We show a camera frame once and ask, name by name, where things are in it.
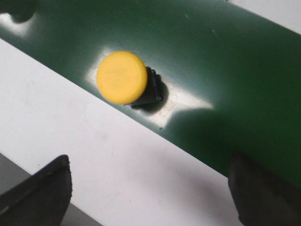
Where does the yellow mushroom push button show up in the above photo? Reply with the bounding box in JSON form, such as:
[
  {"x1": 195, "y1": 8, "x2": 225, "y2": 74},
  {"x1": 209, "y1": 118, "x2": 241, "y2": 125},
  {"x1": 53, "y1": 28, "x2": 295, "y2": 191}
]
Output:
[{"x1": 96, "y1": 51, "x2": 161, "y2": 106}]

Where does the green conveyor belt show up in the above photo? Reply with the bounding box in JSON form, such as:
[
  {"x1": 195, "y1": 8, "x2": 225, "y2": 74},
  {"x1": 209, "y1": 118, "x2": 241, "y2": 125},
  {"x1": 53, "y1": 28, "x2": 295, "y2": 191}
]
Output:
[{"x1": 0, "y1": 0, "x2": 301, "y2": 186}]

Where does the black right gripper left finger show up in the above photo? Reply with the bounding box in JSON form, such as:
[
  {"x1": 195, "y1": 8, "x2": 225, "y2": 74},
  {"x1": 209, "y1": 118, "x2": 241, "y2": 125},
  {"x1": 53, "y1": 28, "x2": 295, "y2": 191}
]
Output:
[{"x1": 0, "y1": 155, "x2": 72, "y2": 226}]

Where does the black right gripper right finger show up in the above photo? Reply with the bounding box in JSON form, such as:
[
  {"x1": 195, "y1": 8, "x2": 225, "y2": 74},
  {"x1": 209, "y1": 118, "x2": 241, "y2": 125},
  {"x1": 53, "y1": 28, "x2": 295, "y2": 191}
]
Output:
[{"x1": 228, "y1": 152, "x2": 301, "y2": 226}]

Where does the aluminium conveyor front rail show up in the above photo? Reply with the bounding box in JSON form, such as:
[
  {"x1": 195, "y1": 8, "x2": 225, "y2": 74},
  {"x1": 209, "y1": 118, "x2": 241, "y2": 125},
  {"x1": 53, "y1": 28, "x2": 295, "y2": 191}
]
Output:
[{"x1": 0, "y1": 41, "x2": 240, "y2": 226}]

